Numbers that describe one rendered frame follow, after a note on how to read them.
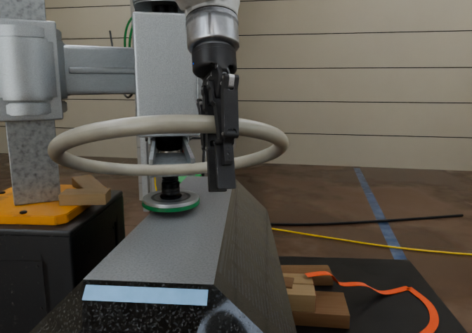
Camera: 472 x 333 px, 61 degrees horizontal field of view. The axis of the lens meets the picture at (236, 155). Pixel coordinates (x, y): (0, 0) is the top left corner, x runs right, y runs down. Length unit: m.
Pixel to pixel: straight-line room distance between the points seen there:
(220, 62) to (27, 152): 1.41
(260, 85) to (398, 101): 2.06
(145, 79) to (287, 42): 5.06
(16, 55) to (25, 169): 0.48
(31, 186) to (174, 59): 0.92
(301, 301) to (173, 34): 1.53
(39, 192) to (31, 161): 0.14
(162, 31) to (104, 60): 0.62
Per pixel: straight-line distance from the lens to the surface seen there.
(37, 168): 1.97
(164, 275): 1.10
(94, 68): 1.97
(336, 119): 6.37
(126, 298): 1.08
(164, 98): 1.42
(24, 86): 1.85
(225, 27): 0.68
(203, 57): 0.67
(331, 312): 2.37
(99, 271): 1.16
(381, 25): 6.44
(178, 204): 1.48
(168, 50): 1.42
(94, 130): 0.67
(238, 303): 1.09
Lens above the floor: 1.32
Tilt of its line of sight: 11 degrees down
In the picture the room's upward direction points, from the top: straight up
